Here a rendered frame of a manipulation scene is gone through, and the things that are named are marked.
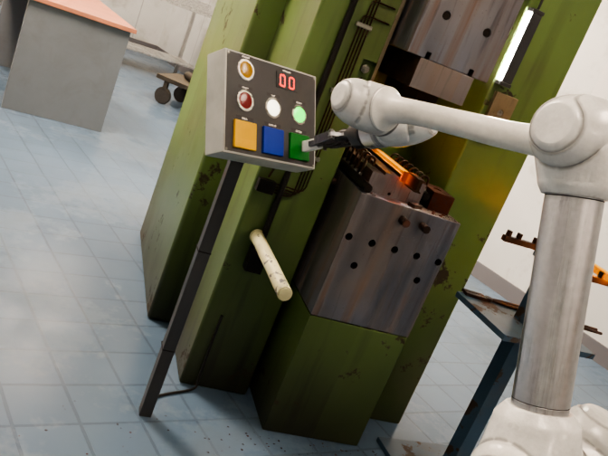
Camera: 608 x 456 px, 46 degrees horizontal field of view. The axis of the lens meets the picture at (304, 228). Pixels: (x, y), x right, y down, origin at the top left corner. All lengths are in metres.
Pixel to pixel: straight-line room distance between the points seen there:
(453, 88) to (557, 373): 1.25
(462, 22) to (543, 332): 1.26
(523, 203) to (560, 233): 4.28
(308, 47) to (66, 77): 3.41
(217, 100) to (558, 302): 1.05
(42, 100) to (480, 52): 3.81
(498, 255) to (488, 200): 2.96
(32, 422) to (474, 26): 1.78
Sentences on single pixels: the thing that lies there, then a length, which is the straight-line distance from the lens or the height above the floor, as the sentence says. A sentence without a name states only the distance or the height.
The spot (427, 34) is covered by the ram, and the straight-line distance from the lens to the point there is 2.28.
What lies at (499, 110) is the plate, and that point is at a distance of 2.58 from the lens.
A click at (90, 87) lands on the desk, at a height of 0.31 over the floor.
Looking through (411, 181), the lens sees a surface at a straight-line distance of 2.32.
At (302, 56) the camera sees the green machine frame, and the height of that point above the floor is 1.23.
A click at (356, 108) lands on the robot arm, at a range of 1.61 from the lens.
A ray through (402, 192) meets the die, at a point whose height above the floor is 0.94.
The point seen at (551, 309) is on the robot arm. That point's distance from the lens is 1.29.
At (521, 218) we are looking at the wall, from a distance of 5.55.
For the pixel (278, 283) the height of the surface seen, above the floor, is 0.63.
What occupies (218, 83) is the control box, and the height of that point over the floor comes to 1.11.
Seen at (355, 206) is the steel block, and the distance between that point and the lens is 2.27.
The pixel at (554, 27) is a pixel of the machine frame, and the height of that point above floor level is 1.62.
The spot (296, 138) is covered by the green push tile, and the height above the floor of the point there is 1.03.
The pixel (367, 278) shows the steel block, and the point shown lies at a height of 0.64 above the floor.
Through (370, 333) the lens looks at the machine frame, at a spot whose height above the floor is 0.45.
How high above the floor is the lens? 1.35
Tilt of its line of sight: 16 degrees down
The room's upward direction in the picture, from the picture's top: 22 degrees clockwise
